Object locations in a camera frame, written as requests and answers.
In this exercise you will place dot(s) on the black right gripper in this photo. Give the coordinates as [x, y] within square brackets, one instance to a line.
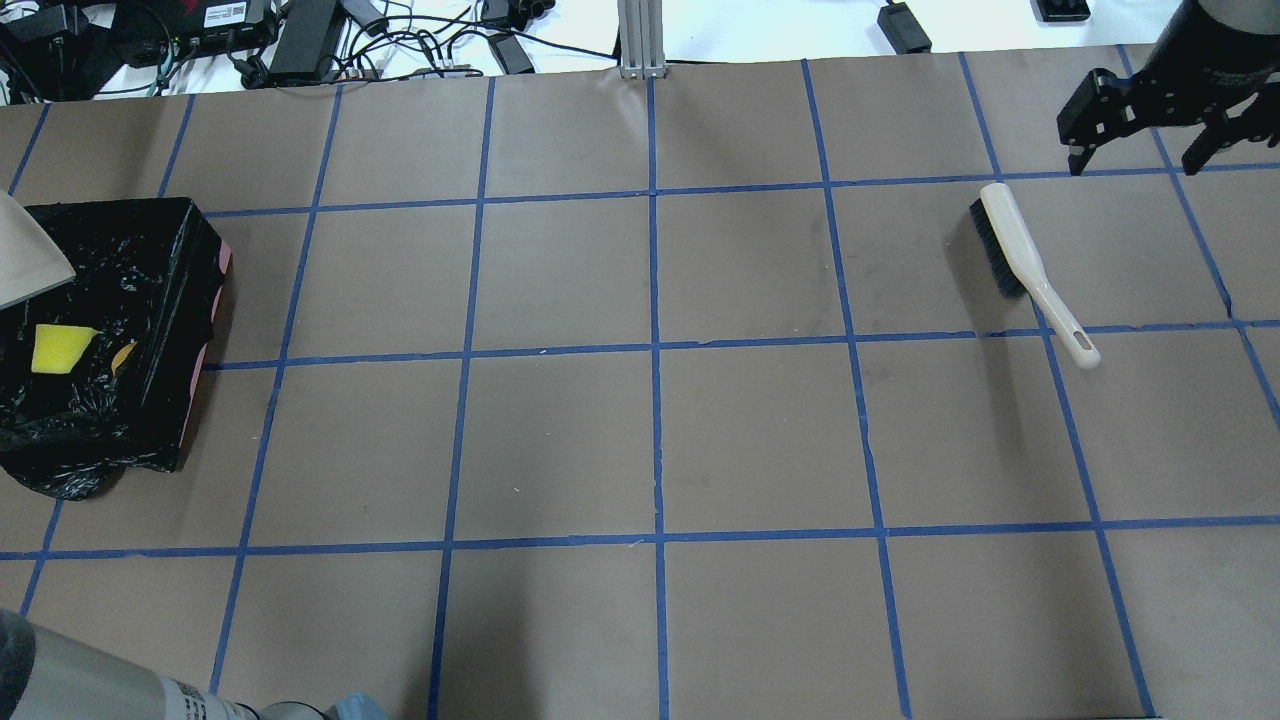
[1203, 72]

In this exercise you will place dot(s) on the cream hand brush black bristles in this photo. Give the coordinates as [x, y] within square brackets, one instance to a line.
[1018, 269]

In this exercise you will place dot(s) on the brown potato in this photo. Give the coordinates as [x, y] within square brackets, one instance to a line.
[120, 356]

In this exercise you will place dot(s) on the yellow green sponge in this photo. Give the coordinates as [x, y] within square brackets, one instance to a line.
[59, 348]

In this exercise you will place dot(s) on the cream plastic dustpan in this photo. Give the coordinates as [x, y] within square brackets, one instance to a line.
[31, 263]

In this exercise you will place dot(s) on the bin with black liner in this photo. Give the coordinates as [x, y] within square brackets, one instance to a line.
[149, 271]

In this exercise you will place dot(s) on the aluminium frame post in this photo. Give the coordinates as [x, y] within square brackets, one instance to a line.
[640, 32]

